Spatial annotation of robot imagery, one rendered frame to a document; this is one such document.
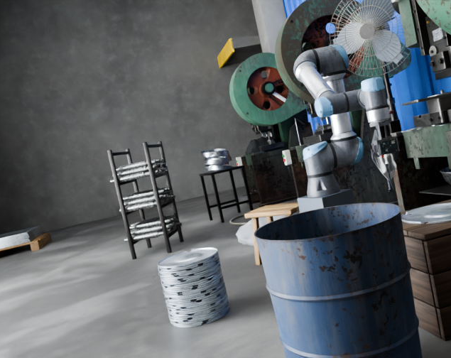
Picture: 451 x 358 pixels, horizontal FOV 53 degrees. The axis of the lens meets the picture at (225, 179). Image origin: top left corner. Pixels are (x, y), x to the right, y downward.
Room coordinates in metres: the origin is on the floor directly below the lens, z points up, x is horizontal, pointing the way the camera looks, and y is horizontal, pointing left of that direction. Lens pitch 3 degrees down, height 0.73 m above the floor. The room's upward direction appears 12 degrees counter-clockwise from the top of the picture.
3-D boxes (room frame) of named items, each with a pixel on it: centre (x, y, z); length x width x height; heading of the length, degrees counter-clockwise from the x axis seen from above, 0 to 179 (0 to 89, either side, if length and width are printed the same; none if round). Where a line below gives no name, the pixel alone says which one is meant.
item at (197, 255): (2.12, 0.25, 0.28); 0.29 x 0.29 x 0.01
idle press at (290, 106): (5.69, -0.93, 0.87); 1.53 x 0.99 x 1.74; 103
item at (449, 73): (2.19, -1.23, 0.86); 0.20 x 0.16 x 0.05; 10
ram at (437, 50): (2.19, -1.18, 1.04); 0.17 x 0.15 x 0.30; 100
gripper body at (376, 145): (1.60, -0.58, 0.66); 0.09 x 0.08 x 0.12; 174
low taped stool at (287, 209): (2.77, -0.27, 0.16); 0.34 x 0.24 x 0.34; 50
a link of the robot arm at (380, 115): (1.61, -0.58, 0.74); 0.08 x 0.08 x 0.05
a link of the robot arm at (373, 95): (1.61, -0.58, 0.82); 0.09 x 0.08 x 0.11; 2
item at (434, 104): (2.16, -1.05, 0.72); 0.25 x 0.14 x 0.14; 100
